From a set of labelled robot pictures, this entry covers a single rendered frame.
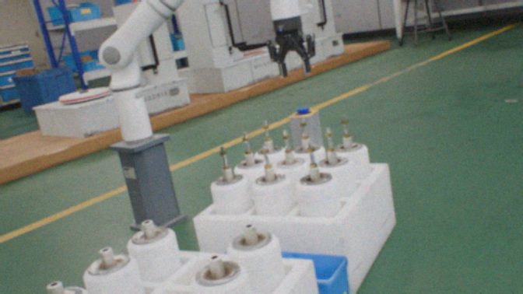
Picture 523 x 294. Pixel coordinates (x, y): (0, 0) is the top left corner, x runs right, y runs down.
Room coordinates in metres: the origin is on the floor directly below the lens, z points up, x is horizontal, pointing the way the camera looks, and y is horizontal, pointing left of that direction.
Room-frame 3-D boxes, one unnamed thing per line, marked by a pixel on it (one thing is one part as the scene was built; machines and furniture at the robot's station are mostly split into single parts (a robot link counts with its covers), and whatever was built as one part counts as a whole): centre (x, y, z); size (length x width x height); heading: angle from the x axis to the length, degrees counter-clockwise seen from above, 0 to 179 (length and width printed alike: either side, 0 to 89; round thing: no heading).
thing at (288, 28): (1.46, -0.12, 0.57); 0.08 x 0.08 x 0.09
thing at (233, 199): (1.31, 0.10, 0.16); 0.10 x 0.10 x 0.18
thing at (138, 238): (1.04, 0.26, 0.25); 0.08 x 0.08 x 0.01
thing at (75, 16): (6.45, 1.80, 0.90); 0.50 x 0.38 x 0.21; 45
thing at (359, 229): (1.35, -0.06, 0.09); 0.39 x 0.39 x 0.18; 60
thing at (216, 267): (0.82, 0.11, 0.26); 0.02 x 0.02 x 0.03
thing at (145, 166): (1.77, 0.40, 0.15); 0.15 x 0.15 x 0.30; 44
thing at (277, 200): (1.25, 0.00, 0.16); 0.10 x 0.10 x 0.18
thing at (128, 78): (1.77, 0.40, 0.54); 0.09 x 0.09 x 0.17; 83
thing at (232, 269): (0.82, 0.11, 0.25); 0.08 x 0.08 x 0.01
